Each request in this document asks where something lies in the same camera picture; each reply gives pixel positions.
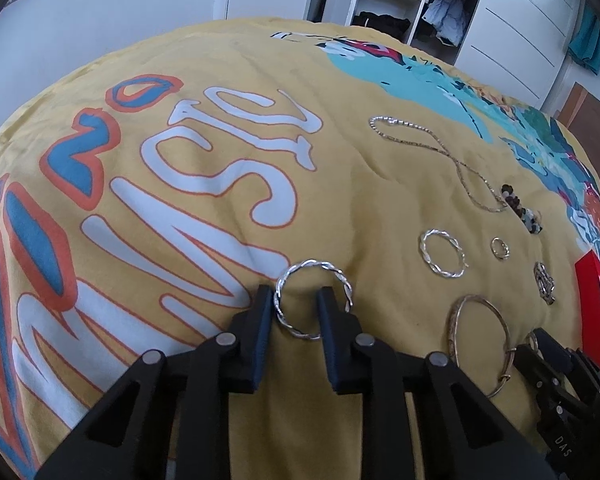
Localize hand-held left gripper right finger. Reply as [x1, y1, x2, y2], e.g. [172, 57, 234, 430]
[317, 286, 556, 480]

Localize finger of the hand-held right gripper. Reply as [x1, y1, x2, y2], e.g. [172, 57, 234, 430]
[512, 346, 571, 413]
[534, 329, 600, 391]

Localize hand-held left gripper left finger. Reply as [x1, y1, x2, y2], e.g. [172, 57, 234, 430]
[34, 284, 277, 480]

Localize red jewelry box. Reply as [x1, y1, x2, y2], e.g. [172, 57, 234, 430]
[576, 252, 600, 376]

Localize round silver pendant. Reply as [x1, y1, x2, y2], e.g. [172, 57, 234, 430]
[533, 261, 557, 306]

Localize twisted silver bangle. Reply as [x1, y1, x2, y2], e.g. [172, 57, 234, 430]
[273, 258, 355, 342]
[420, 228, 468, 277]

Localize large gold bangle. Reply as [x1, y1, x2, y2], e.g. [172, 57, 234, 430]
[446, 294, 512, 400]

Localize yellow printed blanket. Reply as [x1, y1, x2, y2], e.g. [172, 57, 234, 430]
[0, 17, 600, 480]

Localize wooden bed headboard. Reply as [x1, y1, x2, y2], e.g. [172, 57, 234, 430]
[559, 82, 600, 161]

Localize teal curtain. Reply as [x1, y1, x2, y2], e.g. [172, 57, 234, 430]
[567, 7, 600, 76]

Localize folded black clothes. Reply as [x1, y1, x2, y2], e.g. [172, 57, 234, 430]
[352, 11, 412, 39]

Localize white wardrobe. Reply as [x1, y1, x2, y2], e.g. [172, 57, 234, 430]
[305, 0, 581, 111]

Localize hanging jackets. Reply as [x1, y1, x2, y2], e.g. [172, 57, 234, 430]
[422, 0, 483, 47]

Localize dark beaded bracelet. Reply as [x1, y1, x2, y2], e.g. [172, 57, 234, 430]
[500, 185, 543, 235]

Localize thin chain necklace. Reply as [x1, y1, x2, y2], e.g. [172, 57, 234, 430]
[369, 115, 508, 213]

